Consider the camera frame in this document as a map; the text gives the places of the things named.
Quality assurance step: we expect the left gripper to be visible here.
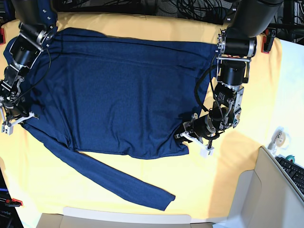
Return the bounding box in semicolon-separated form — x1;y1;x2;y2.
174;113;223;143

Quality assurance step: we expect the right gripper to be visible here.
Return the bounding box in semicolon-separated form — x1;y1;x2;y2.
0;104;39;125

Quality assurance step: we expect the dark blue long-sleeve shirt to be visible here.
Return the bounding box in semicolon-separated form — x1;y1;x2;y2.
3;27;219;211

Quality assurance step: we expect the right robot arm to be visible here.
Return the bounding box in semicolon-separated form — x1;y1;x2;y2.
0;0;57;127

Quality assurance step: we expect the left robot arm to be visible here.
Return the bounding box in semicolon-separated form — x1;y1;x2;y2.
174;0;283;148

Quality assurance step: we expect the yellow table cloth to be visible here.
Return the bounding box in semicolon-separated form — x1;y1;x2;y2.
0;13;283;226

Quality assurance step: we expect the red clamp top left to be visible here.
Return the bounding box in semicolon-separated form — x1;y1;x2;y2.
0;28;6;45

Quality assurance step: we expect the red clamp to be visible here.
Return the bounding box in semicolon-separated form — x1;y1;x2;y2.
261;28;276;54
0;28;6;45
4;199;23;207

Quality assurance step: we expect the red clamp bottom left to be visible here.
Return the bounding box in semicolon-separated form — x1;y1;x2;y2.
4;199;23;207

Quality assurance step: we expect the clear tape dispenser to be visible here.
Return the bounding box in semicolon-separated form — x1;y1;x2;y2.
267;126;291;152

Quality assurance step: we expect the beige cardboard box right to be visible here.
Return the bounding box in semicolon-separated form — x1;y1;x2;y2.
225;146;304;228

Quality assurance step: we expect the beige cardboard box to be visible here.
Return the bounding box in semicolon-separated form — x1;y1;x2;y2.
225;146;304;228
37;207;214;228

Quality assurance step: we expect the teal tape roll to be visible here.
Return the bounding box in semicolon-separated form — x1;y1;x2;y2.
285;155;295;163

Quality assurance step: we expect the beige cardboard box bottom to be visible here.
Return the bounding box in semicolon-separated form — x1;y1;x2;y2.
37;207;214;228

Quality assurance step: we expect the black keyboard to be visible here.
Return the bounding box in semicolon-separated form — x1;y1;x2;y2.
275;157;304;194

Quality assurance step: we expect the red clamp top right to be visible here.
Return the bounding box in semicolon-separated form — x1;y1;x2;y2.
261;28;276;54

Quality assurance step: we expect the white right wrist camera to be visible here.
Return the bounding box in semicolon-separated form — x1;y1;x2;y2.
1;123;13;135

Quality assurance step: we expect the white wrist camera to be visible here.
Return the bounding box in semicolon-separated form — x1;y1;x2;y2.
200;147;214;158
1;123;13;135

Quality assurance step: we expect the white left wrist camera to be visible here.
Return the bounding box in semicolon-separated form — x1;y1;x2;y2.
200;147;214;158

